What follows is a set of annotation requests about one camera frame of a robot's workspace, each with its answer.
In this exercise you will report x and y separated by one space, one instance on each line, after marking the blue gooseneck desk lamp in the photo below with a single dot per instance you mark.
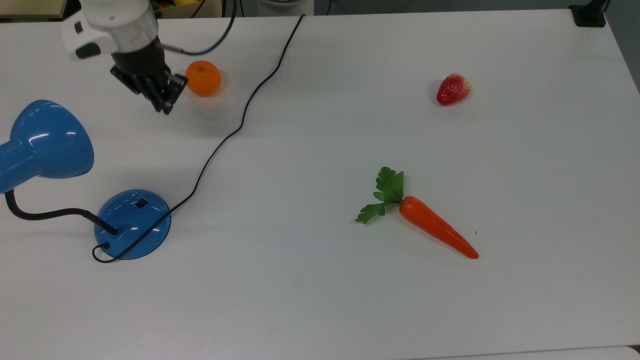
130 225

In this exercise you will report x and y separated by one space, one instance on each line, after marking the wooden box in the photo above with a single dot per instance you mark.
30 9

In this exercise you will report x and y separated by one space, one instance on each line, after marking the orange tangerine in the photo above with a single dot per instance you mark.
203 78

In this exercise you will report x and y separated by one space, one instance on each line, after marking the white round container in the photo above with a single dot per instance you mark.
287 6

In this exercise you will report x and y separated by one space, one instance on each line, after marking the toy carrot with green leaves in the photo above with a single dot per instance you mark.
435 227

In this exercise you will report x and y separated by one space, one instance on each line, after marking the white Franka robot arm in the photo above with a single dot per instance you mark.
115 25

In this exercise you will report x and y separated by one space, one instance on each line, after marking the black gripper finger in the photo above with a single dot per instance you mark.
168 100
154 95

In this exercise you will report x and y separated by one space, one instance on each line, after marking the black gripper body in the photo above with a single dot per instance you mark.
140 62

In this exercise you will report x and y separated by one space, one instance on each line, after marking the black table corner clamp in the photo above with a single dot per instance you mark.
589 14

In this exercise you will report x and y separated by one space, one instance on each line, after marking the red toy apple slice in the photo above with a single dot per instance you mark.
452 90

